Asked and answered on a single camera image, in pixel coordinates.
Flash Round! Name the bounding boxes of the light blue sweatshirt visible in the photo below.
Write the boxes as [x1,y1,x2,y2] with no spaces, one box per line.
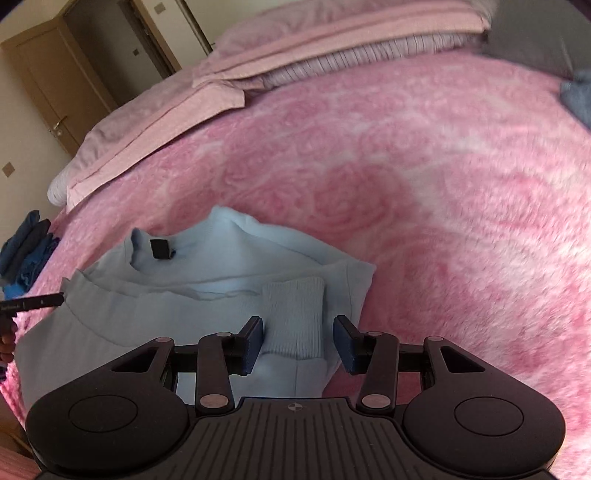
[14,206,377,407]

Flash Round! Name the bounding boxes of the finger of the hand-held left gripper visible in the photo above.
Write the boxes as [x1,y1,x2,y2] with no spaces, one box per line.
[0,293,64,312]

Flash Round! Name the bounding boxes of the grey pillow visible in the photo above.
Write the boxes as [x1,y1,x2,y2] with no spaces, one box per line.
[482,0,591,79]

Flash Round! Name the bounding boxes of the pale pink quilt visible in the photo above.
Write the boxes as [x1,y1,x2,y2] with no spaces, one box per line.
[67,0,490,208]

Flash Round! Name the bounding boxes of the person's left hand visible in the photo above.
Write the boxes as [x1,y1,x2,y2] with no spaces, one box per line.
[0,320,19,367]

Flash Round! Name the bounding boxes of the dark blue folded garment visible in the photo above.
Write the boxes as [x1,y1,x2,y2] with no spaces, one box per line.
[0,210,58,296]

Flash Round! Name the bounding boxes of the wooden door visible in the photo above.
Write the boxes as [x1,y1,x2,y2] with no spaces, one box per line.
[0,23,118,158]

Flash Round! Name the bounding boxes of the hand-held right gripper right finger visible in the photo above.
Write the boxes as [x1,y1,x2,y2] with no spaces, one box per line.
[333,315,485,413]

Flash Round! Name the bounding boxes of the bright blue folded garment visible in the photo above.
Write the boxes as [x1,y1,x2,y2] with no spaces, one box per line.
[4,258,56,296]

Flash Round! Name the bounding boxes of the blue denim jeans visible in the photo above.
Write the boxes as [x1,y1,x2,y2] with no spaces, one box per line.
[560,69,591,127]

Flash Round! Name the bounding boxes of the pink floral blanket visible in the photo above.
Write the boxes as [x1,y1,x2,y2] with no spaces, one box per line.
[0,51,591,472]

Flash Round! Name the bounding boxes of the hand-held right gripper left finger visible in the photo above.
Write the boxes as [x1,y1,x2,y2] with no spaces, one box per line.
[110,316,265,415]

